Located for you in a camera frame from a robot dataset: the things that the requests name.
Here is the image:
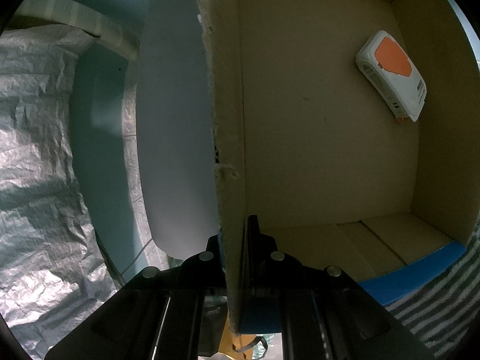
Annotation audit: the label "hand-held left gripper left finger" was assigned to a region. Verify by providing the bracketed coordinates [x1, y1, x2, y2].
[44, 234, 229, 360]

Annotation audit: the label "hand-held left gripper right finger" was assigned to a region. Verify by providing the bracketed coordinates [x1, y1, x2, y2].
[245, 215, 436, 360]

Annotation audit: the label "blue cardboard box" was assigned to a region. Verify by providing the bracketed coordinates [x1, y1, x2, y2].
[194, 0, 479, 336]

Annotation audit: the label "silver crinkled sheet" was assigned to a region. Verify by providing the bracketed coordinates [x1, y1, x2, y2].
[0, 26, 122, 351]

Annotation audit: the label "grey striped towel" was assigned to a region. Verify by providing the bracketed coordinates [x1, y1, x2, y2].
[385, 220, 480, 357]

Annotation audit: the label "white and orange device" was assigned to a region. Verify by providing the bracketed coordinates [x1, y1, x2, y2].
[355, 31, 428, 122]

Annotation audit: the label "striped rolled cloth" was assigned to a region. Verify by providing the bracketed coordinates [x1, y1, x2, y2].
[17, 0, 140, 61]

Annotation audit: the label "white cable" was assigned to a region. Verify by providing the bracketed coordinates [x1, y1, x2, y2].
[112, 237, 155, 284]

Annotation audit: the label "yellow object with black strap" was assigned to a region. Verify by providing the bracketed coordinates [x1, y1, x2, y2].
[215, 320, 271, 360]

